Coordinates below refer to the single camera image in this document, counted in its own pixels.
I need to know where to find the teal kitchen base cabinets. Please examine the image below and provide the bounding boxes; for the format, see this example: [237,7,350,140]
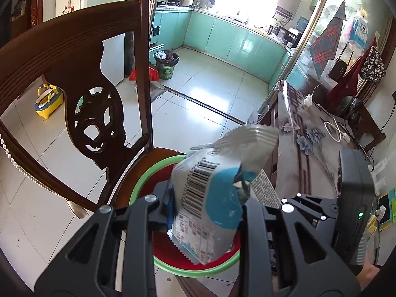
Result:
[150,8,293,84]

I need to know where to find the yellow toy potty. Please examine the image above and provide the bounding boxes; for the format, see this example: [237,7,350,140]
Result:
[34,83,64,120]

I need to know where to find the black white patterned bag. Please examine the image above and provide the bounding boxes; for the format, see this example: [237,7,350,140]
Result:
[360,46,386,82]

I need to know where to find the dark red garment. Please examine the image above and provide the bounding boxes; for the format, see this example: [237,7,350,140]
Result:
[326,48,376,115]

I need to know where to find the red basin green rim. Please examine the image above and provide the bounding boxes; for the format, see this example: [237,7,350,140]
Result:
[128,155,242,277]

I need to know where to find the plain back wooden chair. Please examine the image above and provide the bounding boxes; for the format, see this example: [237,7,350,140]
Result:
[328,96,387,149]

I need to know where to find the red broom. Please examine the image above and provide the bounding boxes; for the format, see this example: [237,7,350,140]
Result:
[128,0,160,82]

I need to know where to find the black handbag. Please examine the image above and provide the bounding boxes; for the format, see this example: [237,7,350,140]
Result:
[328,45,353,81]

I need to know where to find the plaid cloth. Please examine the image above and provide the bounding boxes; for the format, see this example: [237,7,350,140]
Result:
[309,0,346,79]

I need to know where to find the green trash bin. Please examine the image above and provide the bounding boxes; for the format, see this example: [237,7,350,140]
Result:
[154,49,180,80]

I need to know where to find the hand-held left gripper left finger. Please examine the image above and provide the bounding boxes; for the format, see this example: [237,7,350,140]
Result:
[33,182,174,297]

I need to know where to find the carved back wooden chair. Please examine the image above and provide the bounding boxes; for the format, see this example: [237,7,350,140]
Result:
[0,0,245,297]

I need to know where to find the white charging cable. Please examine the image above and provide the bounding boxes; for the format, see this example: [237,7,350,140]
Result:
[324,120,347,143]

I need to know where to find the white blue snack wrapper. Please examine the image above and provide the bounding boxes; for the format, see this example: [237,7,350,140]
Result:
[167,125,279,266]

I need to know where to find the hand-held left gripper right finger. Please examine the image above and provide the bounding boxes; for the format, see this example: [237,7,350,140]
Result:
[240,196,362,297]

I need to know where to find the white gas water heater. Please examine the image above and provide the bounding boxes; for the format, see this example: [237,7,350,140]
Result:
[275,0,303,17]

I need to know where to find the grey dustpan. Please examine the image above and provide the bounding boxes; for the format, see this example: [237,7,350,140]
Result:
[151,82,166,102]

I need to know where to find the blue cartoon hanging bag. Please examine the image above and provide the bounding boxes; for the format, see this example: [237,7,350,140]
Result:
[348,15,369,48]

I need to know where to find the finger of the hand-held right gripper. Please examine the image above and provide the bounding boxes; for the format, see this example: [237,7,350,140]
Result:
[288,193,339,211]
[295,206,338,223]

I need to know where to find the white bead string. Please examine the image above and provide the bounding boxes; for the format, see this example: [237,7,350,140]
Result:
[0,131,61,197]

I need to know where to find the blue toy phone stand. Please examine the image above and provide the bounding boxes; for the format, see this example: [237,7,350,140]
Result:
[367,187,396,236]

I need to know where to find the black countertop appliance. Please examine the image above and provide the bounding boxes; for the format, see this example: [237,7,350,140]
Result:
[286,27,301,48]

